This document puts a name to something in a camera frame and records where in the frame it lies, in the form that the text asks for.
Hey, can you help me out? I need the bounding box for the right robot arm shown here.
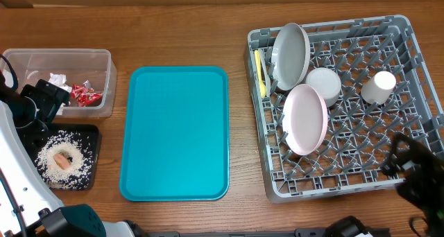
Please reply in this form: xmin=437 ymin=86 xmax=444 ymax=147
xmin=380 ymin=133 xmax=443 ymax=236

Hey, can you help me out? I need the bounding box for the clear plastic bin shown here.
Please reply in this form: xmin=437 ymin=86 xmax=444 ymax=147
xmin=3 ymin=49 xmax=117 ymax=118

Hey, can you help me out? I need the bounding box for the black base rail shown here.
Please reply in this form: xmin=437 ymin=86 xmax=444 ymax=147
xmin=146 ymin=227 xmax=325 ymax=237

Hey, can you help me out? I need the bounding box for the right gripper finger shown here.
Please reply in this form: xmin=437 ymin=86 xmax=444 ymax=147
xmin=380 ymin=139 xmax=406 ymax=177
xmin=394 ymin=133 xmax=434 ymax=157

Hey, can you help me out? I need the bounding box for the white paper cup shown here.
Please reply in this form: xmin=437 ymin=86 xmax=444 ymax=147
xmin=361 ymin=71 xmax=396 ymax=105

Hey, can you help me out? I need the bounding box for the grey round plate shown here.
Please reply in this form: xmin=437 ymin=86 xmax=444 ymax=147
xmin=271 ymin=23 xmax=310 ymax=91

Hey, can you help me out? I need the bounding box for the white rice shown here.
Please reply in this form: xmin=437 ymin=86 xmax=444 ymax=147
xmin=34 ymin=130 xmax=95 ymax=191

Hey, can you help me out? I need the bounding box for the orange food cube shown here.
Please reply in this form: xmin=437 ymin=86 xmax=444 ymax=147
xmin=53 ymin=153 xmax=71 ymax=170

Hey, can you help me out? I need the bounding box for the red sauce packet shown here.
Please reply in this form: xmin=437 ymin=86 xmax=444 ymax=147
xmin=71 ymin=85 xmax=103 ymax=107

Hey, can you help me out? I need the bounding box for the white napkin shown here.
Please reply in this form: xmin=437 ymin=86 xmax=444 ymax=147
xmin=49 ymin=73 xmax=72 ymax=116

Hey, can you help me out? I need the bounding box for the teal plastic tray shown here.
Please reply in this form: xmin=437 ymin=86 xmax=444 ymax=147
xmin=119 ymin=66 xmax=230 ymax=202

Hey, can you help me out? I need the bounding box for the grey plastic dishwasher rack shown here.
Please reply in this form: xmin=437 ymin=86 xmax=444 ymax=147
xmin=245 ymin=15 xmax=443 ymax=203

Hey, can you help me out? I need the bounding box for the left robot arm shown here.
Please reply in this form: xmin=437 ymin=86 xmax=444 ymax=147
xmin=1 ymin=71 xmax=147 ymax=236

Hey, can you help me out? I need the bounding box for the black plastic tray bin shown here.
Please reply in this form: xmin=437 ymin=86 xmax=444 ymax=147
xmin=18 ymin=123 xmax=102 ymax=190

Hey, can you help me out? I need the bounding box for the light grey plastic knife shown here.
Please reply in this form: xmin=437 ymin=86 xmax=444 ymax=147
xmin=259 ymin=49 xmax=271 ymax=97

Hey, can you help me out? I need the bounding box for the white small bowl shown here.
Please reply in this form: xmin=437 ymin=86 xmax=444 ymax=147
xmin=305 ymin=67 xmax=341 ymax=107

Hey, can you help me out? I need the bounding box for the silver foil wrapper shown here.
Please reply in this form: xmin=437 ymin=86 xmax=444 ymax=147
xmin=83 ymin=80 xmax=94 ymax=91

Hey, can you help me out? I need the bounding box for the yellow plastic fork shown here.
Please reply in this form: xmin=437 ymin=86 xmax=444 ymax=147
xmin=254 ymin=50 xmax=266 ymax=98

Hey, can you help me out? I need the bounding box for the pink round plate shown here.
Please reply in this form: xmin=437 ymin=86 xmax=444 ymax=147
xmin=282 ymin=84 xmax=328 ymax=156

